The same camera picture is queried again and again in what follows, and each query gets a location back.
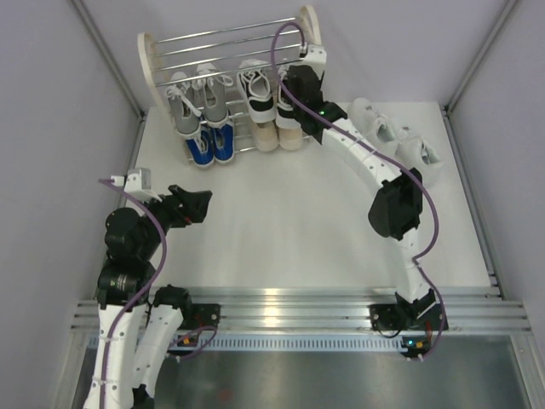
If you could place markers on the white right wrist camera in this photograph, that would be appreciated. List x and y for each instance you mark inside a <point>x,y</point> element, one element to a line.
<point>314,56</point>

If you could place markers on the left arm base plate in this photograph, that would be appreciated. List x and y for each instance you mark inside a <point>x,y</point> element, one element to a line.
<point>200,315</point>

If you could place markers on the cream and chrome shoe rack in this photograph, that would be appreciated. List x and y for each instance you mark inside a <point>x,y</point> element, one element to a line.
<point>269,41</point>

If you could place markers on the grey canvas sneaker front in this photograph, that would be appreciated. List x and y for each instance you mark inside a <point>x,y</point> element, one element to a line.
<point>211,88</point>

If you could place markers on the grey canvas sneaker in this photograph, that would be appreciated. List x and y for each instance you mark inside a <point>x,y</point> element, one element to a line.
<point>180,97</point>
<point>211,88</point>

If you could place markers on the black white sneaker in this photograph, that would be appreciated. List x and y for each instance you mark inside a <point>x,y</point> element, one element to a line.
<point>254,87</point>
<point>285,115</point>

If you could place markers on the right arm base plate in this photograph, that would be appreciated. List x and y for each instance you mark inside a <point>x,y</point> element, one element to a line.
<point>389,318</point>

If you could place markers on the beige lace sneaker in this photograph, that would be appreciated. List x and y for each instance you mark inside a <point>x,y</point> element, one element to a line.
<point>290,139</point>
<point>265,136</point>

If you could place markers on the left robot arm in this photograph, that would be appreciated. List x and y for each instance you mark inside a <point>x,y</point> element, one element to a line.
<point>136,330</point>

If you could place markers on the white sneaker right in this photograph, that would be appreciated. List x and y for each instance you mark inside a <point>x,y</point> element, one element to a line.
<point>414,152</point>

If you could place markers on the perforated cable duct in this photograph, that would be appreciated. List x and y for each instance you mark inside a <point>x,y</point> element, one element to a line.
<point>307,343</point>

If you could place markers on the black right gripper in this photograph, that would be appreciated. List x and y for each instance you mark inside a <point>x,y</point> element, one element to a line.
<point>317,79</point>

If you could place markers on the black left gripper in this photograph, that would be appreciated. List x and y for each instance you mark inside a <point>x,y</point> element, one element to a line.
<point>193,207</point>

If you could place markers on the grey canvas sneaker back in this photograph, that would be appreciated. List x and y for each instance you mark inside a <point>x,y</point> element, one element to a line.
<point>180,97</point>

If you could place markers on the blue canvas sneaker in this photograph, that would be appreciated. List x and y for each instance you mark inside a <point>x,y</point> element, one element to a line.
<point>223,142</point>
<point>200,148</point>

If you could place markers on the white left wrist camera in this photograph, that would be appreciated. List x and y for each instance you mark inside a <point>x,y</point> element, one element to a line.
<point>137,183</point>

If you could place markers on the aluminium mounting rail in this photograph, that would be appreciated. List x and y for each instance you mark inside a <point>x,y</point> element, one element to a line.
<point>469,310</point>

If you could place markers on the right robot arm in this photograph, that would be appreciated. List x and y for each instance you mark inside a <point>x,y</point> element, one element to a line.
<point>395,212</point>

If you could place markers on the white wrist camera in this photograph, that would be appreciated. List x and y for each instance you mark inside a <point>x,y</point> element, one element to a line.
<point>314,56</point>
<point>137,183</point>

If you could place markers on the white sneaker left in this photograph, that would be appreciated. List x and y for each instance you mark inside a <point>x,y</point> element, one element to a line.
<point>375,126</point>

